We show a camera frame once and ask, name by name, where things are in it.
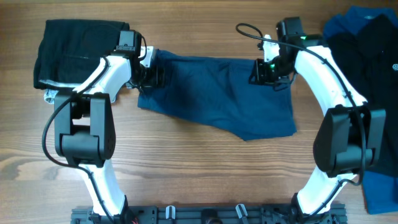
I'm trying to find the blue polo shirt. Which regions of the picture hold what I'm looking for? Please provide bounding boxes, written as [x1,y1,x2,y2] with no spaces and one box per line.
[333,6,397,215]

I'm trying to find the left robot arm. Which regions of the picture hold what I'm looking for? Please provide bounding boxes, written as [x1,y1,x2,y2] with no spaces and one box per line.
[48,30,165,223]

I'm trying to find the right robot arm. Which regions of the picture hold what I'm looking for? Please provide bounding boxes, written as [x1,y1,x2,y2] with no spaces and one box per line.
[249,17,386,223]

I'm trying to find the dark blue shorts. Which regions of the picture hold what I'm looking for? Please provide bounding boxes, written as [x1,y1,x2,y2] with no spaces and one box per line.
[137,50,297,141]

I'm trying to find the folded black garment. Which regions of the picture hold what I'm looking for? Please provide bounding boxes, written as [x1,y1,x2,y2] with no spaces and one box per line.
[34,19,129,90]

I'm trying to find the grey patterned folded cloth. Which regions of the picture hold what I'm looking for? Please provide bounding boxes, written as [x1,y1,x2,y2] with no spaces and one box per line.
[44,89,58,105]

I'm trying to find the black polo shirt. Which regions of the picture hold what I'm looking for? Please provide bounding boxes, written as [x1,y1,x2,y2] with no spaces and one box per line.
[323,14,397,177]

